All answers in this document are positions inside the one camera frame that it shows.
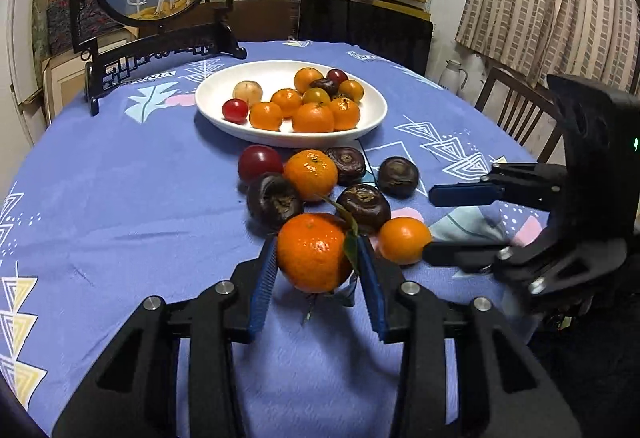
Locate large dark red plum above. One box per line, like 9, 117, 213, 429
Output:
237, 145, 284, 183

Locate leaning wooden picture frame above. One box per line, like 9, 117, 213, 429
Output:
42, 32, 141, 119

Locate dark mangosteen top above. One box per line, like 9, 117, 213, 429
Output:
326, 147, 367, 185

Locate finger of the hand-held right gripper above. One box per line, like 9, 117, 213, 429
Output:
429, 162, 568, 212
422, 241, 516, 275

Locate black chair back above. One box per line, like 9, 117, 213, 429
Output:
297, 0, 434, 76

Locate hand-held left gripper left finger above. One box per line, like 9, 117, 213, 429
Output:
52, 235, 279, 438

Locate pale yellow round fruit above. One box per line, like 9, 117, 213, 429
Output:
233, 80, 264, 102

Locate blue printed tablecloth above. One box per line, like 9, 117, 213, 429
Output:
0, 40, 566, 438

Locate white oval plate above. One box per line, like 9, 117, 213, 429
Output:
195, 60, 388, 149

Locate dark brown water chestnut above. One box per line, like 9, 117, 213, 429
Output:
246, 172, 304, 235
309, 78, 341, 97
377, 156, 420, 197
336, 183, 392, 235

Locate dark wooden chair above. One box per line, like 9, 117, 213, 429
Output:
474, 66, 568, 163

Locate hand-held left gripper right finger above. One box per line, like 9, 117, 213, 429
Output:
356, 235, 583, 438

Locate stack of patterned fabrics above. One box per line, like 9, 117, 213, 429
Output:
31, 0, 126, 58

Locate tangerine with green leaves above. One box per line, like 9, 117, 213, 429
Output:
276, 195, 361, 325

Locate large orange tangerine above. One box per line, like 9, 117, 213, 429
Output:
283, 149, 339, 203

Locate white thermos jug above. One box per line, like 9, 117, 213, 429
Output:
438, 59, 468, 93

